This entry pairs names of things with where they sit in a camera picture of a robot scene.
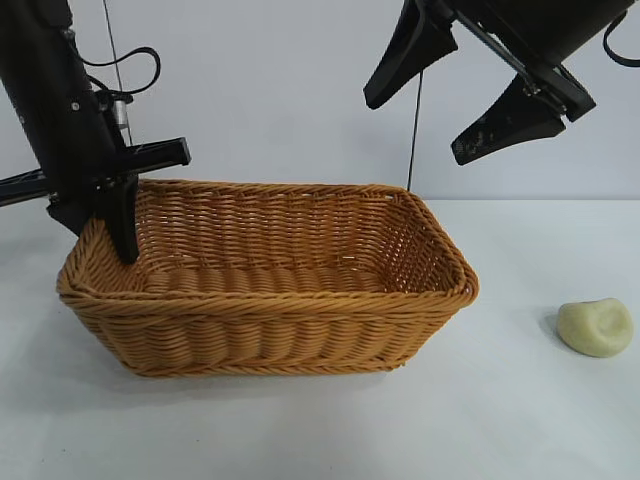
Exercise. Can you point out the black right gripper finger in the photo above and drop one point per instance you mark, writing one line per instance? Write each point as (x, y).
(510, 125)
(410, 55)

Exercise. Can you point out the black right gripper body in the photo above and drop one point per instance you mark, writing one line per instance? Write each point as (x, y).
(540, 30)

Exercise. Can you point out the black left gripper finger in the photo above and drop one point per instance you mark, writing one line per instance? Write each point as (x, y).
(75, 212)
(122, 220)

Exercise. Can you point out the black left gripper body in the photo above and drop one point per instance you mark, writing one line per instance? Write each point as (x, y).
(65, 125)

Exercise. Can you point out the woven orange wicker basket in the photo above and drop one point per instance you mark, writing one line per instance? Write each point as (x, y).
(250, 320)

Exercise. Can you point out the pale yellow egg yolk pastry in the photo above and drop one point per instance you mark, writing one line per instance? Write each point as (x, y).
(595, 330)

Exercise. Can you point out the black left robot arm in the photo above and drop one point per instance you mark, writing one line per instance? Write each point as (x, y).
(30, 15)

